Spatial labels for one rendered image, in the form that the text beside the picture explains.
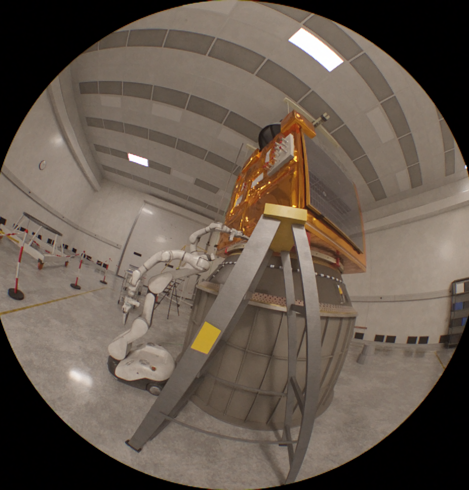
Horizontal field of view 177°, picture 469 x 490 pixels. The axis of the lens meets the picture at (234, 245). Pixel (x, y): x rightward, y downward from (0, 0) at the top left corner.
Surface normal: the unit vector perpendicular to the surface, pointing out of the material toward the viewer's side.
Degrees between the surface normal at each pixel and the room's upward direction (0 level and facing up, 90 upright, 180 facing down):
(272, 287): 62
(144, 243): 90
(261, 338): 90
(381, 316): 90
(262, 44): 180
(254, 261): 87
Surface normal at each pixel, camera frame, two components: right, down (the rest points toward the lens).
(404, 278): -0.87, -0.33
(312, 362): -0.16, -0.37
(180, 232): 0.44, -0.17
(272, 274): -0.19, -0.75
